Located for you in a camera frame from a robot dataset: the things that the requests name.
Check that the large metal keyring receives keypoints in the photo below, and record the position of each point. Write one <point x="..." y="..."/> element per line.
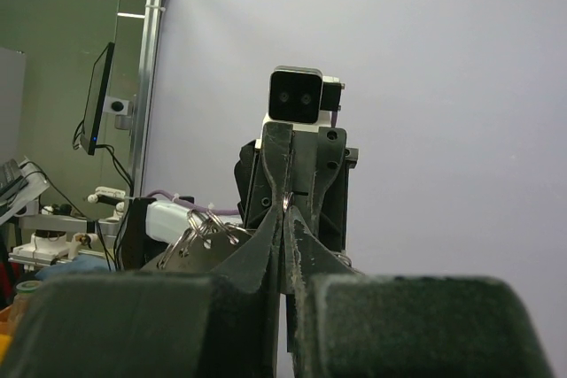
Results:
<point x="196" y="239"/>

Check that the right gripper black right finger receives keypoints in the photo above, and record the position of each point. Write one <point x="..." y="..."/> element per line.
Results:
<point x="348" y="324"/>

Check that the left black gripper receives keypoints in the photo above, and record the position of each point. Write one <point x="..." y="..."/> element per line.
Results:
<point x="318" y="178"/>

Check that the aluminium frame post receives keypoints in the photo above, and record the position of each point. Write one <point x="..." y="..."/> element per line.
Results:
<point x="153" y="13"/>

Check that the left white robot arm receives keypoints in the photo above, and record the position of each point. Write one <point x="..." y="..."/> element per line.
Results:
<point x="136" y="249"/>

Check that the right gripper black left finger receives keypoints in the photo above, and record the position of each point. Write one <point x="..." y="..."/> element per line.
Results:
<point x="142" y="324"/>

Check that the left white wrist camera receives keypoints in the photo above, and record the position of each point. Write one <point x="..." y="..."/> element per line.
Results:
<point x="304" y="98"/>

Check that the black computer monitor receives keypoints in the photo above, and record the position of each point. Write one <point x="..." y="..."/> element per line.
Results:
<point x="87" y="131"/>

